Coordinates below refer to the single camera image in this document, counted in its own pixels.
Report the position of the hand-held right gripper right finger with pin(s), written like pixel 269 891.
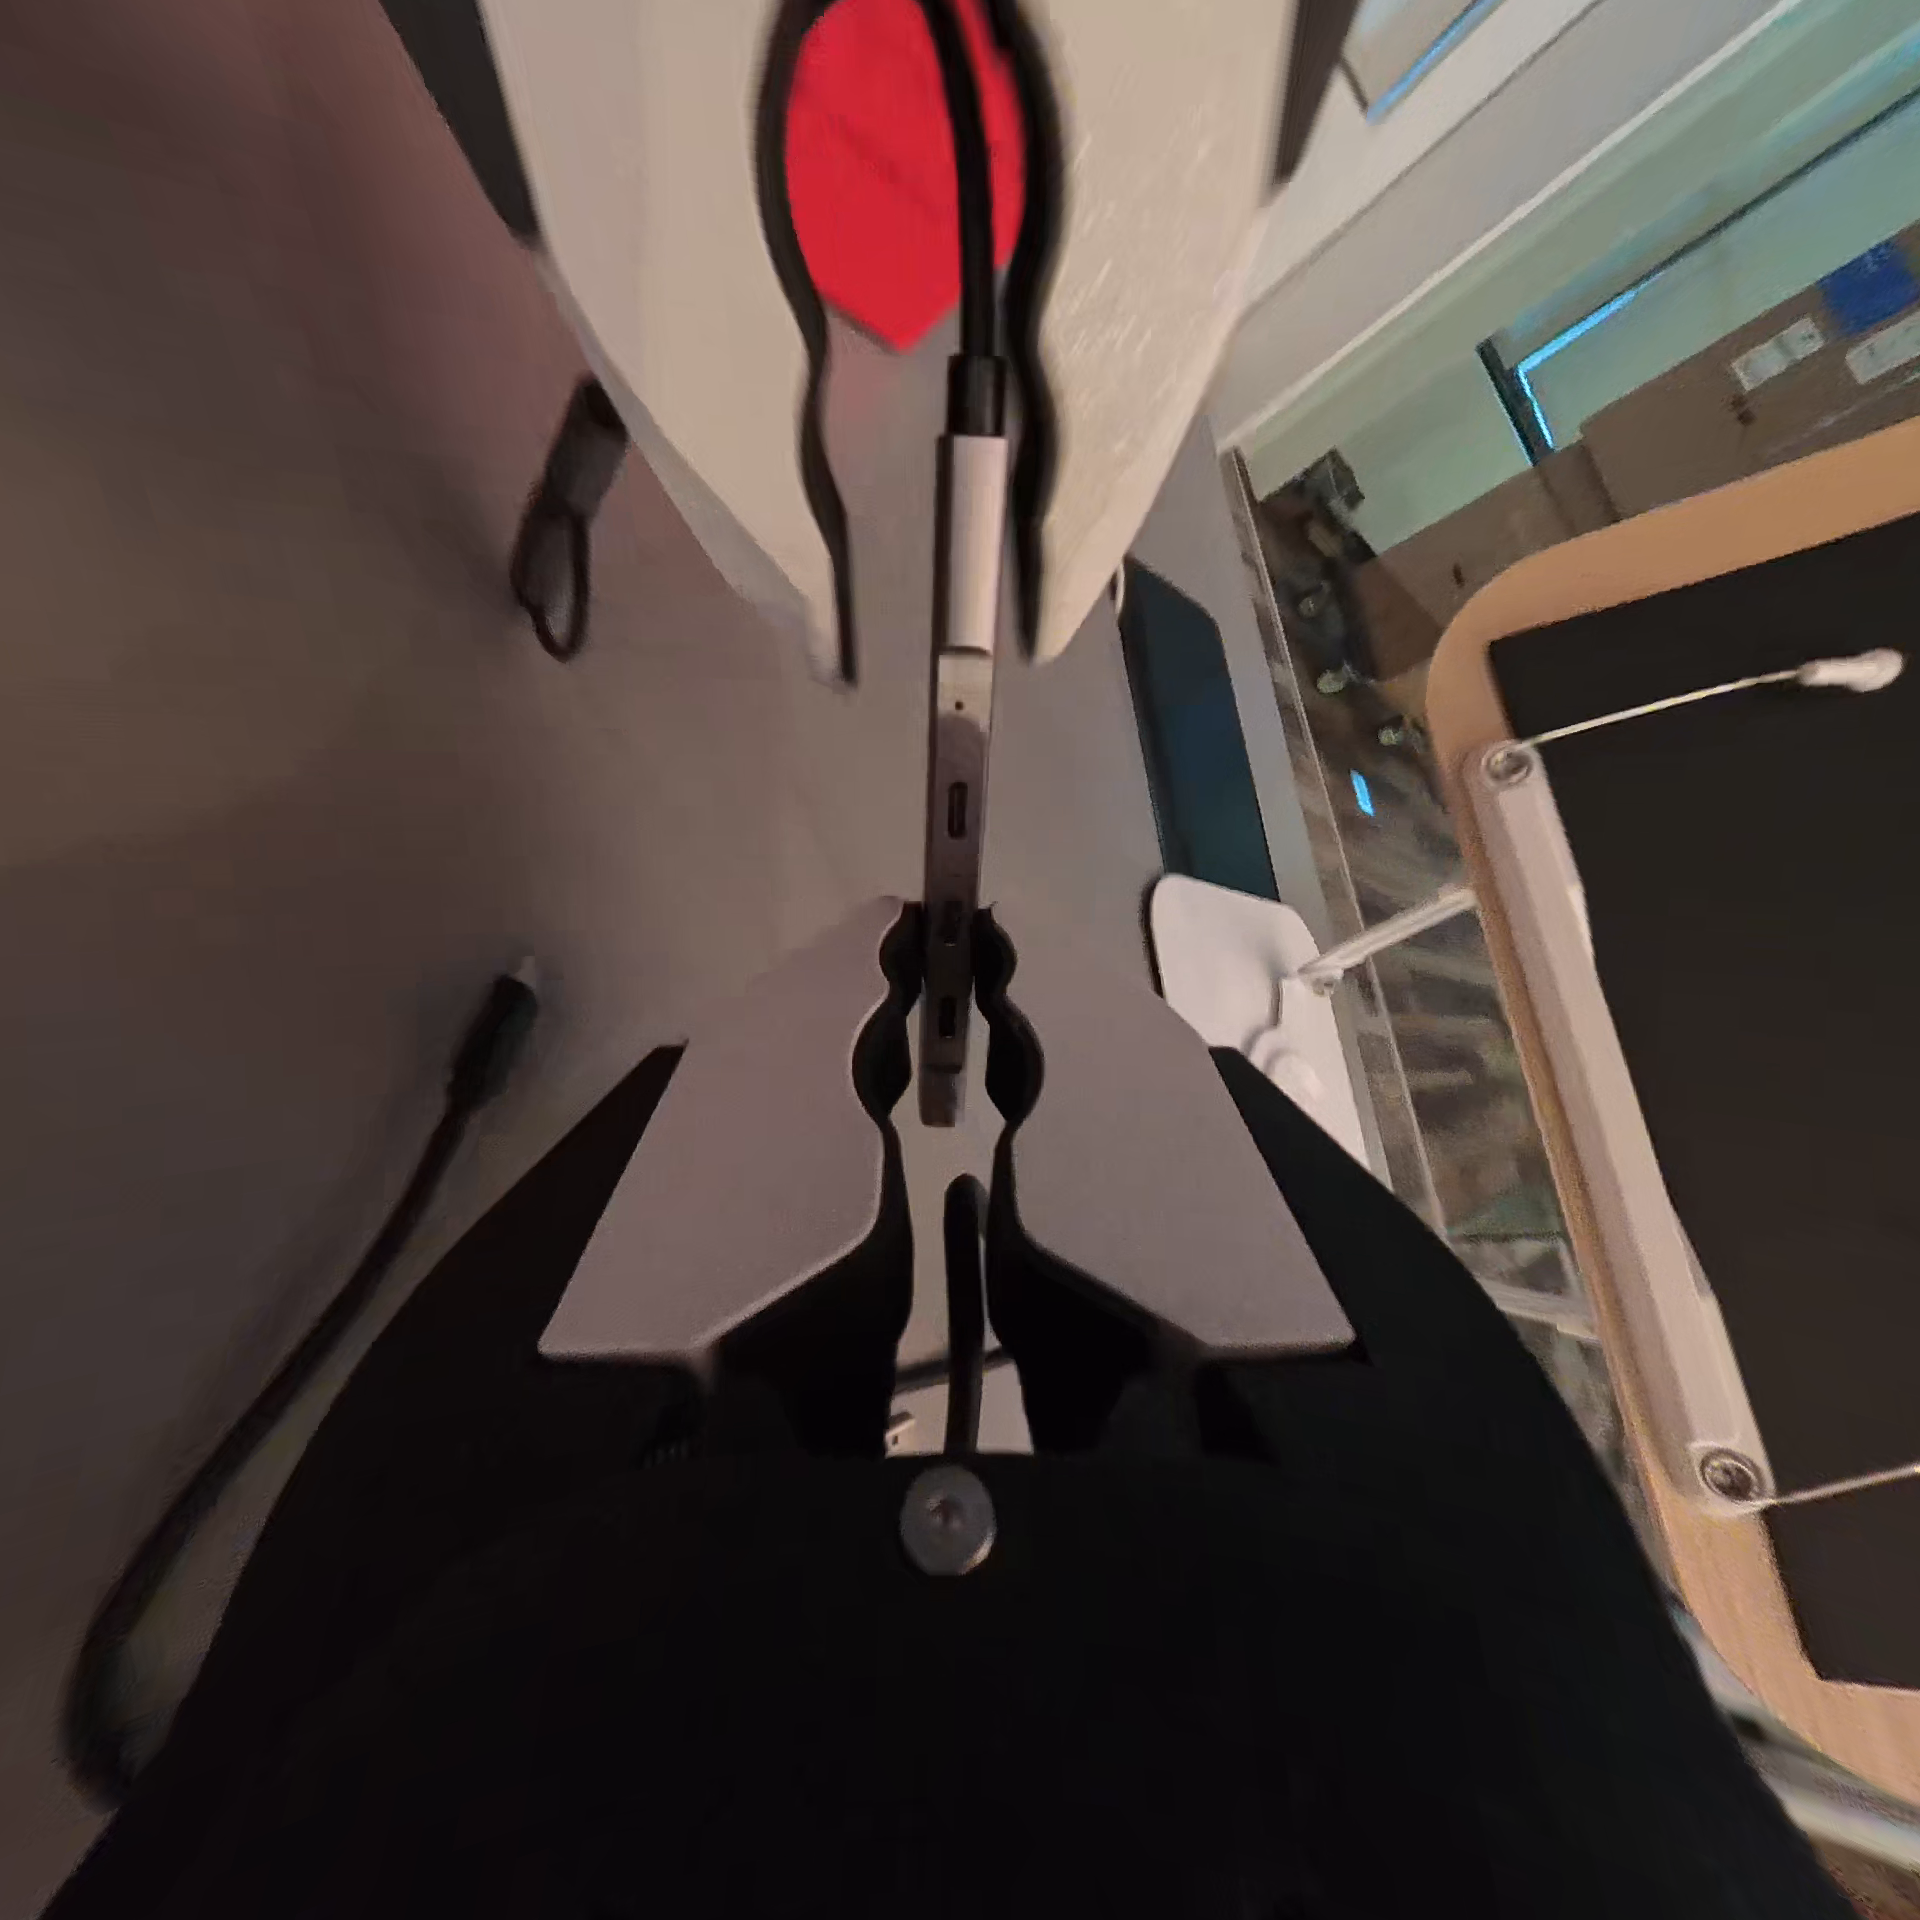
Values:
pixel 1172 1184

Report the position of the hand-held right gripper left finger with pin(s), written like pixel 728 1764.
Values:
pixel 750 1172

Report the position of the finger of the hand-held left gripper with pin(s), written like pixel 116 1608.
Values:
pixel 1154 224
pixel 676 224

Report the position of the grey usb hub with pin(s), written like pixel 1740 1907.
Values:
pixel 960 750

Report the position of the red plastic bin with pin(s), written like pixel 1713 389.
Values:
pixel 869 181

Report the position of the dark phone on table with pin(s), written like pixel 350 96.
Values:
pixel 1194 721

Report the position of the plain brown cardboard box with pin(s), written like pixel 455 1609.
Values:
pixel 1501 557

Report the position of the cardboard box with blue label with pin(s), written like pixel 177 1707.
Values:
pixel 1725 436

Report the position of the wooden board with black panel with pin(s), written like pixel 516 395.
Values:
pixel 1769 1049

